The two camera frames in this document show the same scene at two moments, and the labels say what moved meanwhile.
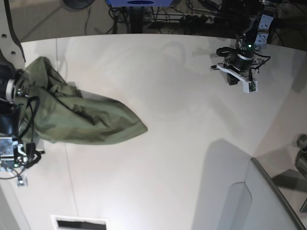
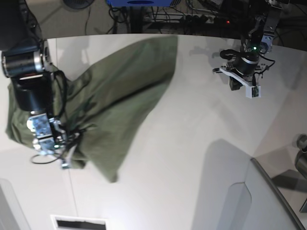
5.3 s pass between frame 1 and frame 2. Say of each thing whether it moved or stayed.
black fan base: stayed
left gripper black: moved
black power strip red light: stayed
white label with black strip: stayed
